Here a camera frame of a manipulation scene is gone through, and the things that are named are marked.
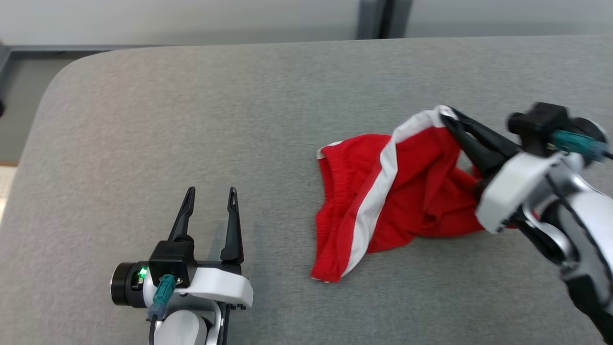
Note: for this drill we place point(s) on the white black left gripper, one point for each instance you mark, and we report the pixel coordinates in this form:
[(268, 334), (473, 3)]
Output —
[(215, 285)]

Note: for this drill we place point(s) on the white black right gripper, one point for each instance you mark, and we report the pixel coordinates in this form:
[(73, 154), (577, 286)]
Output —
[(512, 187)]

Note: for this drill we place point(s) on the red shorts with white stripe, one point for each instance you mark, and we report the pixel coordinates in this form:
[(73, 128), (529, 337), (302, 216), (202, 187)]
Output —
[(421, 191)]

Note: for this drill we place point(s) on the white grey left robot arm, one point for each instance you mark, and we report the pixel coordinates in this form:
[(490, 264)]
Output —
[(182, 328)]

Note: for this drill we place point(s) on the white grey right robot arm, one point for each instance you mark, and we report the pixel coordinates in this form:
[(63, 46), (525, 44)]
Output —
[(584, 230)]

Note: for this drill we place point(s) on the grey fabric sofa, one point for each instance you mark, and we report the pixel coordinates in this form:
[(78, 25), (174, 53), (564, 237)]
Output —
[(191, 120)]

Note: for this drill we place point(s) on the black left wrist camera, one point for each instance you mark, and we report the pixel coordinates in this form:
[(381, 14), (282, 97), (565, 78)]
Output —
[(172, 256)]

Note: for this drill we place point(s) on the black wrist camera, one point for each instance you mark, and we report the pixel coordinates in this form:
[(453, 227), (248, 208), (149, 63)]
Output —
[(172, 256), (541, 122)]

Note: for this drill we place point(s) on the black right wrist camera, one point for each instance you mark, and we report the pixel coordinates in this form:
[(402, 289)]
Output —
[(541, 122)]

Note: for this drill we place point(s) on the grey metal partition post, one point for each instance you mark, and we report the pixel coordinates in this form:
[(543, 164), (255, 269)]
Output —
[(383, 19)]

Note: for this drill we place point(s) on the grey partition base rail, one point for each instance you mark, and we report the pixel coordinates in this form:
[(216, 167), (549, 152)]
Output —
[(143, 48)]

